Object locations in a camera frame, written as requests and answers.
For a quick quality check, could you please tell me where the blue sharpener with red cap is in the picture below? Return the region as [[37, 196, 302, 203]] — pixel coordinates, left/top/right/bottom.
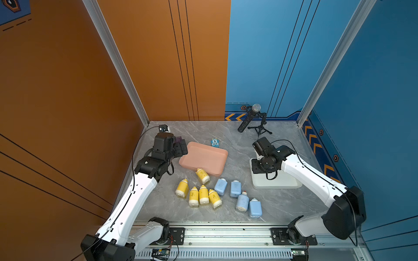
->
[[236, 191, 249, 213]]

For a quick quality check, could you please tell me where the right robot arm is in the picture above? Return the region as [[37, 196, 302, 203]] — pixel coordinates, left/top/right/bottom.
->
[[250, 137, 366, 245]]

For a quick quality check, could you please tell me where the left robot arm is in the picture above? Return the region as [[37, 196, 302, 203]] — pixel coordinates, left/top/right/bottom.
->
[[81, 125, 188, 261]]

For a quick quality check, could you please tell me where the pink plastic tray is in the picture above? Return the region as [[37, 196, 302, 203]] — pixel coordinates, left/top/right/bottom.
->
[[179, 141, 228, 177]]

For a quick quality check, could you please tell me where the white plastic tray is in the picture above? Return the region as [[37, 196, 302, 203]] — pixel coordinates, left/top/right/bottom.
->
[[250, 158, 302, 189]]

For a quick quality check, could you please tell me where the blue cartoon sharpener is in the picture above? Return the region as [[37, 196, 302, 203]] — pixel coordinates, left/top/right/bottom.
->
[[211, 138, 219, 147]]

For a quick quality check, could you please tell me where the yellow sharpener near tray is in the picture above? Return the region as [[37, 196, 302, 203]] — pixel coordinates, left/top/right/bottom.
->
[[196, 168, 210, 184]]

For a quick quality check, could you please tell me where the yellow sharpener far left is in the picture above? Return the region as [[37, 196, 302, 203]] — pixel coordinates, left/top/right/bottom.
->
[[175, 178, 189, 198]]

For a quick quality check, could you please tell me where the green circuit board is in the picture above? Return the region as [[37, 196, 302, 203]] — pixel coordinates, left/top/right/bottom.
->
[[151, 248, 171, 261]]

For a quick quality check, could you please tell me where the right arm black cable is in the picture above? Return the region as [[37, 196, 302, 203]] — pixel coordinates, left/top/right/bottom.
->
[[265, 139, 358, 247]]

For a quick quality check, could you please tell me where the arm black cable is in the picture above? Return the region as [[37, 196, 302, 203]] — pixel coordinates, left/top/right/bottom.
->
[[265, 139, 358, 247], [70, 126, 161, 261]]

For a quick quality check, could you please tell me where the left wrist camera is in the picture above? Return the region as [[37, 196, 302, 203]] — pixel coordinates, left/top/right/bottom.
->
[[158, 125, 171, 133]]

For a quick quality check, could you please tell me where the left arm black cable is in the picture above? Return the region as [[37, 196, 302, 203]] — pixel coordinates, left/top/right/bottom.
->
[[70, 126, 161, 261]]

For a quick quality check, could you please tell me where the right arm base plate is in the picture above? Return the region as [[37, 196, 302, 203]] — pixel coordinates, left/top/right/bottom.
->
[[270, 227, 318, 246]]

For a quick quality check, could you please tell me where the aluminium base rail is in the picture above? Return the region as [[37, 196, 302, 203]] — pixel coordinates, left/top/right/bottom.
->
[[130, 223, 373, 261]]

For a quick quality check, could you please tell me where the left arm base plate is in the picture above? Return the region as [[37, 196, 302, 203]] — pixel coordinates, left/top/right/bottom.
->
[[152, 227, 185, 246]]

